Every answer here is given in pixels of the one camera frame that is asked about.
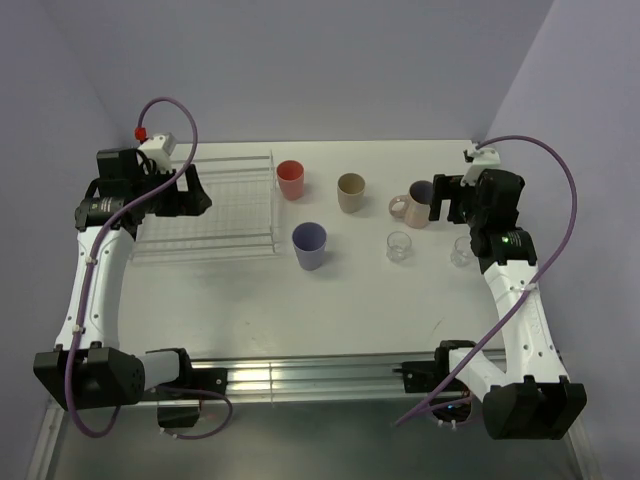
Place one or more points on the clear glass near centre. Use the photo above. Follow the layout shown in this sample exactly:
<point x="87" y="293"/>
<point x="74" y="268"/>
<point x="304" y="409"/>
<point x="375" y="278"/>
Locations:
<point x="399" y="246"/>

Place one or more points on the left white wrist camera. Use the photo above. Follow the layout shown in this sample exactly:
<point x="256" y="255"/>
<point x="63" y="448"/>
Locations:
<point x="159" y="148"/>

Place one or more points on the clear glass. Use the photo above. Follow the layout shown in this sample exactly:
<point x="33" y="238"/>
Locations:
<point x="462" y="254"/>
<point x="399" y="246"/>

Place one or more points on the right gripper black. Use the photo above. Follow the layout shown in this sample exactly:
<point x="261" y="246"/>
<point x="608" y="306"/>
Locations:
<point x="445" y="188"/>

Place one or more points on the pink ceramic mug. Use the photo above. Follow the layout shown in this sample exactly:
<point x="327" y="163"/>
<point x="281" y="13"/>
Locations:
<point x="414" y="207"/>

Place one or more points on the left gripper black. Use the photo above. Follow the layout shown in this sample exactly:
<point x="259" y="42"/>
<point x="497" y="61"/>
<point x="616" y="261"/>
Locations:
<point x="191" y="202"/>

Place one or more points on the clear glass far right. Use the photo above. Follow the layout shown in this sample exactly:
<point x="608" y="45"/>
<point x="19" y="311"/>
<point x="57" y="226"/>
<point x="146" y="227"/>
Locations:
<point x="462" y="254"/>

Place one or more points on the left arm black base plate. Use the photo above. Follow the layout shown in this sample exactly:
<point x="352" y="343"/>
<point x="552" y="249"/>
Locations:
<point x="209" y="379"/>

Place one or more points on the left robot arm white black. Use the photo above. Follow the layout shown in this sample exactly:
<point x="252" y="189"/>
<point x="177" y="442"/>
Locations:
<point x="107" y="228"/>

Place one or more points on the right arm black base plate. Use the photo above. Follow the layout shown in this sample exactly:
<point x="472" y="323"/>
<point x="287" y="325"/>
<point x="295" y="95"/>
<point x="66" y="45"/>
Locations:
<point x="421" y="376"/>

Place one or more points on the beige plastic cup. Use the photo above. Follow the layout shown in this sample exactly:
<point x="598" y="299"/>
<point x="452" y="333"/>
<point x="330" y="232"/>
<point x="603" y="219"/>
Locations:
<point x="350" y="192"/>

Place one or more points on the clear acrylic dish rack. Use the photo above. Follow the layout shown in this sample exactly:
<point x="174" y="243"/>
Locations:
<point x="242" y="222"/>

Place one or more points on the aluminium mounting rail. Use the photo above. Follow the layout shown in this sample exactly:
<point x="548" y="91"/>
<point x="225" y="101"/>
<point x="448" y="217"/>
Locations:
<point x="320" y="377"/>

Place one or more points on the purple plastic cup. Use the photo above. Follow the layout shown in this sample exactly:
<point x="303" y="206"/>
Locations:
<point x="309" y="241"/>

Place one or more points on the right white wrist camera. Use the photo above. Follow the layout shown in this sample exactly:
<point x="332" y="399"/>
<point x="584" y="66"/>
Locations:
<point x="478" y="160"/>

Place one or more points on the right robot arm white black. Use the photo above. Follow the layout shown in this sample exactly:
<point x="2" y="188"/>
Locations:
<point x="533" y="397"/>

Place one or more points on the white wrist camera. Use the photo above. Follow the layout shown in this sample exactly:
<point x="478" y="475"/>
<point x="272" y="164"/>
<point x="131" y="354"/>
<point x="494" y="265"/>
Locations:
<point x="159" y="148"/>
<point x="478" y="160"/>

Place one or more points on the red plastic cup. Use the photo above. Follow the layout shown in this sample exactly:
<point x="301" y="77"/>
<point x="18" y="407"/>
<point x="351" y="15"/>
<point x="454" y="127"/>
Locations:
<point x="290" y="176"/>

